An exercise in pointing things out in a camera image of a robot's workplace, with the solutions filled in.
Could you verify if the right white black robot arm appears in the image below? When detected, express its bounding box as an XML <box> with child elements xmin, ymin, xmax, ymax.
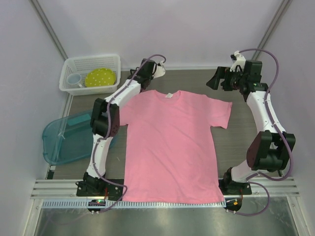
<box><xmin>206</xmin><ymin>60</ymin><xmax>296</xmax><ymax>195</ymax></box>

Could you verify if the pink t-shirt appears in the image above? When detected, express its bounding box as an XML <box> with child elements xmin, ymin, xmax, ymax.
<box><xmin>120</xmin><ymin>90</ymin><xmax>232</xmax><ymax>204</ymax></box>

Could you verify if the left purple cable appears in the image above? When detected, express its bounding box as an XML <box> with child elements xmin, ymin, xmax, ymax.
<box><xmin>92</xmin><ymin>54</ymin><xmax>167</xmax><ymax>213</ymax></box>

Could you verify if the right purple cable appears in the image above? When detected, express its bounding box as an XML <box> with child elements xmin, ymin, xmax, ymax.
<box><xmin>226</xmin><ymin>48</ymin><xmax>295</xmax><ymax>217</ymax></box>

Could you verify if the light blue mug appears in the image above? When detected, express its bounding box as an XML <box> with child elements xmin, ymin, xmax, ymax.
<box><xmin>66</xmin><ymin>73</ymin><xmax>84</xmax><ymax>89</ymax></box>

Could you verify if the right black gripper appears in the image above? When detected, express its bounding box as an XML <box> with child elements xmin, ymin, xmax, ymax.
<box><xmin>206</xmin><ymin>66</ymin><xmax>247</xmax><ymax>91</ymax></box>

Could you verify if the purple cable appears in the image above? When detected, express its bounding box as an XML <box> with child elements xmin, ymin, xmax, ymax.
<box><xmin>226</xmin><ymin>48</ymin><xmax>295</xmax><ymax>217</ymax></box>
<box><xmin>92</xmin><ymin>54</ymin><xmax>167</xmax><ymax>213</ymax></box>

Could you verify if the yellow-green dotted plate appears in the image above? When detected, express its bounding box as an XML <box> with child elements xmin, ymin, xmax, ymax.
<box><xmin>85</xmin><ymin>68</ymin><xmax>116</xmax><ymax>88</ymax></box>

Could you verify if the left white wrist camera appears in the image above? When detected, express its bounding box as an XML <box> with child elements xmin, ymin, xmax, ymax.
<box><xmin>153</xmin><ymin>61</ymin><xmax>166</xmax><ymax>79</ymax></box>

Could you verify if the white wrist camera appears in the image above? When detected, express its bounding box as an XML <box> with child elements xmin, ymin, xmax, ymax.
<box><xmin>153</xmin><ymin>61</ymin><xmax>166</xmax><ymax>79</ymax></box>
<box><xmin>230</xmin><ymin>51</ymin><xmax>246</xmax><ymax>72</ymax></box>

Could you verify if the teal transparent plastic bin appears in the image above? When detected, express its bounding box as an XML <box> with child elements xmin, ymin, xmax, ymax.
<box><xmin>41</xmin><ymin>110</ymin><xmax>119</xmax><ymax>165</ymax></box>

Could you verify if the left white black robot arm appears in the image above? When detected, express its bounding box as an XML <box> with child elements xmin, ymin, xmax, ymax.
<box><xmin>76</xmin><ymin>57</ymin><xmax>160</xmax><ymax>197</ymax></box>

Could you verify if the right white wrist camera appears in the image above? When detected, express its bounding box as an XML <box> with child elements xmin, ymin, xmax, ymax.
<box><xmin>230</xmin><ymin>51</ymin><xmax>246</xmax><ymax>72</ymax></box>

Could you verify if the white slotted cable duct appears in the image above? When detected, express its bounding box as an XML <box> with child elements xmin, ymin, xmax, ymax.
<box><xmin>42</xmin><ymin>199</ymin><xmax>226</xmax><ymax>210</ymax></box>

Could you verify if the white plastic basket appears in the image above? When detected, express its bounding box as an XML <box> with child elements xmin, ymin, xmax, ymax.
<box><xmin>59</xmin><ymin>54</ymin><xmax>121</xmax><ymax>96</ymax></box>

